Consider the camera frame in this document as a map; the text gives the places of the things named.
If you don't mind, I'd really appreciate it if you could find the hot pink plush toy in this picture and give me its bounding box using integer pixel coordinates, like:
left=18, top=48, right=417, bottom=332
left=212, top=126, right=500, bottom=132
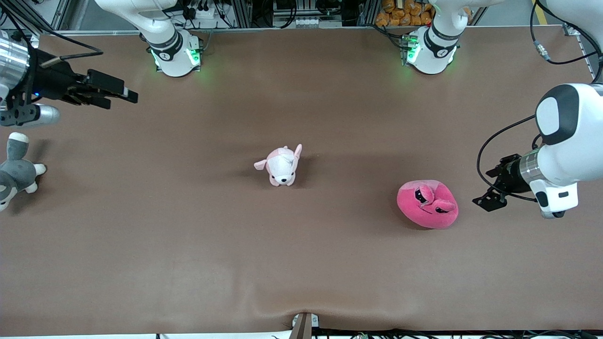
left=397, top=179, right=459, bottom=230

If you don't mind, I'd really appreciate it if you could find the grey white husky plush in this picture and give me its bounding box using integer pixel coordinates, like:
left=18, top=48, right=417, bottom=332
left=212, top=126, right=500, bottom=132
left=0, top=132, right=47, bottom=212

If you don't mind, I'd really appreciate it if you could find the white power strip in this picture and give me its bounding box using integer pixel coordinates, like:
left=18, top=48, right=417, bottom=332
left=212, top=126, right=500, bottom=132
left=193, top=4, right=222, bottom=19

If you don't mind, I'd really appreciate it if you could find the brown table mat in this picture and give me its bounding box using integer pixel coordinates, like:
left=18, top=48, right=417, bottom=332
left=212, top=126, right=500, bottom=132
left=0, top=26, right=603, bottom=337

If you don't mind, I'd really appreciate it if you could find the orange items pile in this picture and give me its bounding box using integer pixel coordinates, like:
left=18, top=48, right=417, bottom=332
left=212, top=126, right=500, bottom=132
left=375, top=0, right=433, bottom=27

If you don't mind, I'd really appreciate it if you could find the pale pink white puppy plush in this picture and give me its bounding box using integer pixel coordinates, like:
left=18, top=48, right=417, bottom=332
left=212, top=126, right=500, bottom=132
left=254, top=144, right=303, bottom=187

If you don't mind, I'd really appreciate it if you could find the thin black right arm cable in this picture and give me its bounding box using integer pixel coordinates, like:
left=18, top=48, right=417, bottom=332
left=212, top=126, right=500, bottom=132
left=0, top=9, right=104, bottom=63

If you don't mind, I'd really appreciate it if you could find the black cable with metal connector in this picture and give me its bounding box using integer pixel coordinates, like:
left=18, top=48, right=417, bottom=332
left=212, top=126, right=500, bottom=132
left=530, top=0, right=603, bottom=66

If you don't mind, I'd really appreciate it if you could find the aluminium profile frame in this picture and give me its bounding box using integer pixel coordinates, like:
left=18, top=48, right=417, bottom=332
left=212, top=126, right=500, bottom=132
left=0, top=0, right=490, bottom=37

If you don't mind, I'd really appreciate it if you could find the metal table edge bracket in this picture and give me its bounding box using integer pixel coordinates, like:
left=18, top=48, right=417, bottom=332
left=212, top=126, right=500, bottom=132
left=290, top=313, right=320, bottom=339

